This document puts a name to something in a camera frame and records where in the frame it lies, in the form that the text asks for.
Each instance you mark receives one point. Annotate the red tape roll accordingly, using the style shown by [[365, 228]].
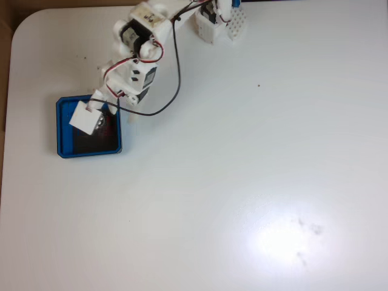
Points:
[[107, 130]]

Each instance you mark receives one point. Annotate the blue square box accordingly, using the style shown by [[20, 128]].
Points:
[[62, 136]]

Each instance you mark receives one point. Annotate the black foam pad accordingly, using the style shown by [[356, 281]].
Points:
[[97, 144]]

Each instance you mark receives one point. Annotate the white square camera box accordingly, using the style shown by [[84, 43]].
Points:
[[85, 118]]

